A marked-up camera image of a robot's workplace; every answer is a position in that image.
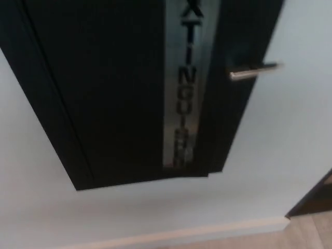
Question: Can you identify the black glass door frame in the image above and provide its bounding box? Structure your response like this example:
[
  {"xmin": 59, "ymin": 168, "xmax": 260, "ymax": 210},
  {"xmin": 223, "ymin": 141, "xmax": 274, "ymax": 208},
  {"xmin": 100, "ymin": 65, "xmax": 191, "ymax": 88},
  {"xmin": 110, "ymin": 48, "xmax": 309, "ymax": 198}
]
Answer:
[{"xmin": 285, "ymin": 168, "xmax": 332, "ymax": 218}]

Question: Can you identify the white baseboard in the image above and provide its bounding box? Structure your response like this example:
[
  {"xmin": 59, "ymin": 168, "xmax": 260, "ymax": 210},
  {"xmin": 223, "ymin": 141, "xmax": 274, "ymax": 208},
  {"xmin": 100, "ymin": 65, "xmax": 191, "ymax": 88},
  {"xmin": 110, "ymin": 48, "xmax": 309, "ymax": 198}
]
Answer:
[{"xmin": 51, "ymin": 216, "xmax": 291, "ymax": 249}]

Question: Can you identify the black cabinet door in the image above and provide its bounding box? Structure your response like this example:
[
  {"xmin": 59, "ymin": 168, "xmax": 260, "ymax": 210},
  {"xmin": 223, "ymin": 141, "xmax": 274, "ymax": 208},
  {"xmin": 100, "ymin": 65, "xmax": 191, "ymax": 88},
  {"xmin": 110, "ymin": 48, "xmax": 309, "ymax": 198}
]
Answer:
[{"xmin": 24, "ymin": 0, "xmax": 261, "ymax": 184}]

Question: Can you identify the silver door handle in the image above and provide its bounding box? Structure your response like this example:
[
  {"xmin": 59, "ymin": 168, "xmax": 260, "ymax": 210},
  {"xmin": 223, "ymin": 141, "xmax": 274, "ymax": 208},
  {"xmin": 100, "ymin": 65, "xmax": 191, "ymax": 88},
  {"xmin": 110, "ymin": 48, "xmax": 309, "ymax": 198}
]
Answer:
[{"xmin": 229, "ymin": 62, "xmax": 285, "ymax": 82}]

